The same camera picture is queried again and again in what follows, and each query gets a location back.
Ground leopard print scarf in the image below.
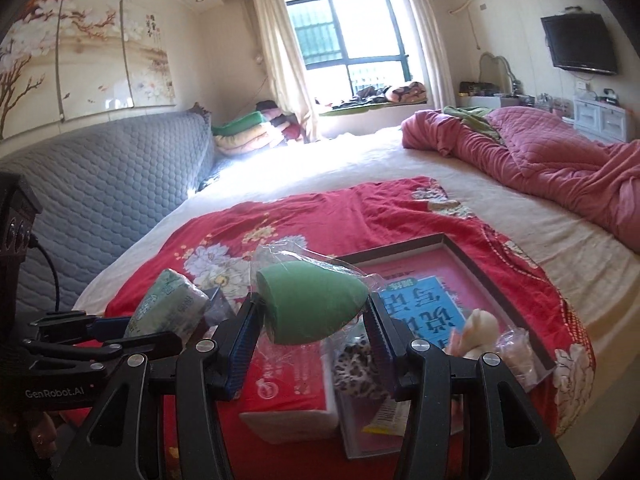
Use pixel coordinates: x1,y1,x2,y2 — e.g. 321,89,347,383
333,330,388,401

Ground green white tissue packet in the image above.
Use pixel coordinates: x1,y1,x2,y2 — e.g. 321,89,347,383
124,269,208,344

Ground yellow white snack packet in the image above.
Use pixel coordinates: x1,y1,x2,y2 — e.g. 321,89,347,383
362,398,411,437

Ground green sponge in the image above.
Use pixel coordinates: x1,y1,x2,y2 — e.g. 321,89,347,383
250,240,385,356

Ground cream teddy bear purple dress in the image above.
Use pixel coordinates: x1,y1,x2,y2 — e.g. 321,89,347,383
445,309,500,360

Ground clear bag brown contents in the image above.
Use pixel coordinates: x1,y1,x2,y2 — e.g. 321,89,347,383
496,327,537,390

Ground person's right hand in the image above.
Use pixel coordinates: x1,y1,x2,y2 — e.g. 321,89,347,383
29,412,58,458

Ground dark square gift box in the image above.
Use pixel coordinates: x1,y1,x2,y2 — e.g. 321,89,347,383
203,286,236,328

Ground pink book tray box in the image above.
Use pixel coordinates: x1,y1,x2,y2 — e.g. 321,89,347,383
333,234,555,460

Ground red tissue pack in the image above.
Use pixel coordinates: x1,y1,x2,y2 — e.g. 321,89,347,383
238,336,340,444

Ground red floral blanket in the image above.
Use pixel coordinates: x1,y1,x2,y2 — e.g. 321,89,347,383
64,174,597,480

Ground grey quilted headboard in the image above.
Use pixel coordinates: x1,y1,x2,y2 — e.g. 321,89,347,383
1,108,215,313

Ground stack of folded blankets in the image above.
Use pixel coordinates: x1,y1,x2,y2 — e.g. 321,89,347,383
212,101,308,157

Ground beige bed sheet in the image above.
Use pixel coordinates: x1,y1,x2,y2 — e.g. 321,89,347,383
75,128,639,445

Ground pink quilted comforter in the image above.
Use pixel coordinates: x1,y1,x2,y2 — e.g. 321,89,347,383
401,106,639,252

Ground clothes pile on windowsill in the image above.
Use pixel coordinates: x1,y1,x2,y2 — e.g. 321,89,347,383
321,80,428,116

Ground heart shaped mirror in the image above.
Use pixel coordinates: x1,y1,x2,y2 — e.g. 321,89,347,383
478,52,520,96

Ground right cream curtain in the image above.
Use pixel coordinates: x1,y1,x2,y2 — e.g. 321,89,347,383
408,0,456,108

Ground cream curtain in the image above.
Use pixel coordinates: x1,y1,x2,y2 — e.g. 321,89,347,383
253,0,318,142
408,0,456,108

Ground white drawer cabinet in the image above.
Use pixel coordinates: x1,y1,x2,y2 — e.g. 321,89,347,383
573,98,637,143

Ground left cream curtain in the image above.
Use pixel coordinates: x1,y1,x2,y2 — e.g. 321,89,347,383
253,0,318,142

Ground black cable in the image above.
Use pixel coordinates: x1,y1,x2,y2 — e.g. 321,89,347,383
27,236,62,313

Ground floral wall painting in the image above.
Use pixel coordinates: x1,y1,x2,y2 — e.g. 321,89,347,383
1,0,176,139

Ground window with dark frame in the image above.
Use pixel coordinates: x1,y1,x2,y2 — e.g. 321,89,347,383
288,0,411,108

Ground wall mounted black television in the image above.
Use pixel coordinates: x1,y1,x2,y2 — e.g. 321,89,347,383
540,13,618,76

